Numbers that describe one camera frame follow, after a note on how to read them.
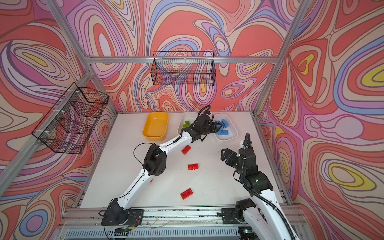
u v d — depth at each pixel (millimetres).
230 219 733
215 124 886
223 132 1038
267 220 468
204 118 835
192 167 905
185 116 1139
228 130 1074
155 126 1083
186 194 803
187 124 1104
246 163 518
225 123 1100
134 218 721
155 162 673
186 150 945
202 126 793
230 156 663
